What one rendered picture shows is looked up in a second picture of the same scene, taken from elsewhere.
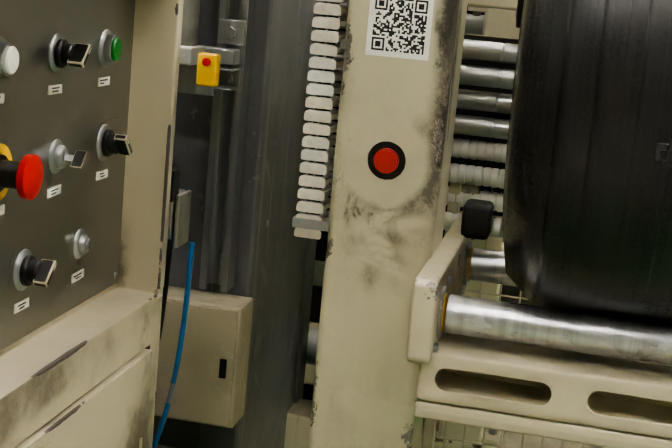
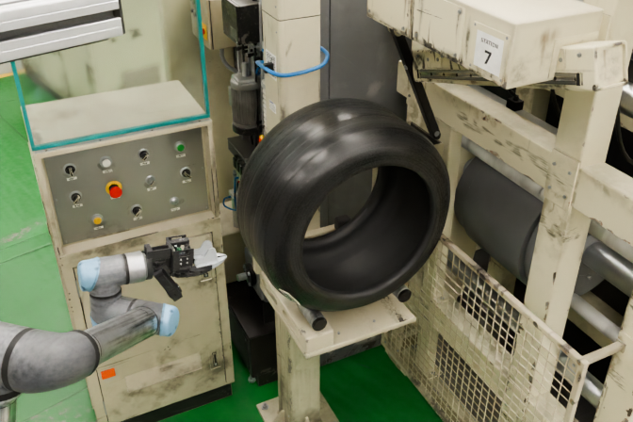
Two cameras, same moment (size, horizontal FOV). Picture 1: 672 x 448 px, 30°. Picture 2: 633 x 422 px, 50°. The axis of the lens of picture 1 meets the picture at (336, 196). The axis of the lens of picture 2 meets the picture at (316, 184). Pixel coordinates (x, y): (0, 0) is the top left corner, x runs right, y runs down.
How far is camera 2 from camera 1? 1.92 m
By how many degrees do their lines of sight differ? 53
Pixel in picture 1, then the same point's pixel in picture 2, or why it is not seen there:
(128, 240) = (210, 198)
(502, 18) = (443, 126)
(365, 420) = not seen: hidden behind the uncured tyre
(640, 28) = (244, 202)
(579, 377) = (280, 302)
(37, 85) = (133, 164)
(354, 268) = not seen: hidden behind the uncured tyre
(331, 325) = not seen: hidden behind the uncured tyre
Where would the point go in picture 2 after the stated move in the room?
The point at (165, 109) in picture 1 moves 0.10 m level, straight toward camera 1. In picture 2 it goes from (210, 164) to (186, 174)
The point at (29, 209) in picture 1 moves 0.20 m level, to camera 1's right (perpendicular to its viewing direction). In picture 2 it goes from (137, 194) to (163, 221)
